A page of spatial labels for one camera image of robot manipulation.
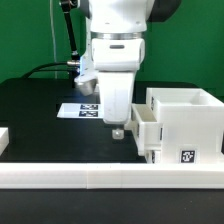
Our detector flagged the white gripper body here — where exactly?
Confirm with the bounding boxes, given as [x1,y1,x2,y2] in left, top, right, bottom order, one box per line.
[75,38,145,125]

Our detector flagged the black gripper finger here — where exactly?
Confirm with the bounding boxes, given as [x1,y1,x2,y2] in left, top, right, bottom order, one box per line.
[112,125,124,140]

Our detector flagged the white drawer box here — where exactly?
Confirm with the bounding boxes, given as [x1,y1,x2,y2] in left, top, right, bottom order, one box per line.
[146,150,161,164]
[125,104,163,156]

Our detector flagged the white drawer box front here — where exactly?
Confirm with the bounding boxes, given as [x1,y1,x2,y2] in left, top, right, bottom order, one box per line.
[146,150,161,164]

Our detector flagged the white drawer cabinet frame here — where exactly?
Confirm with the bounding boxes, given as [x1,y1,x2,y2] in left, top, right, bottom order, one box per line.
[146,88,224,164]

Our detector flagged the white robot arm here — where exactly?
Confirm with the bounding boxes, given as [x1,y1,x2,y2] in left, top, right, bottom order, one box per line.
[75,0,182,139]

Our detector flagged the marker tag sheet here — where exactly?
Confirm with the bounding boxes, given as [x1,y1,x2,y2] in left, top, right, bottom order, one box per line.
[57,103,103,119]

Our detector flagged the white front rail fence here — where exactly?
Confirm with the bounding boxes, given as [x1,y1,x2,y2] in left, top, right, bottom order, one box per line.
[0,163,224,189]

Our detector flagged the black cable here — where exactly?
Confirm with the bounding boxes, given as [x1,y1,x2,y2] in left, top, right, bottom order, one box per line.
[21,61,81,80]

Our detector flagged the white left rail piece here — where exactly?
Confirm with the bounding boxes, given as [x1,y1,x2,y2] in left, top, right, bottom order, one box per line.
[0,127,9,156]

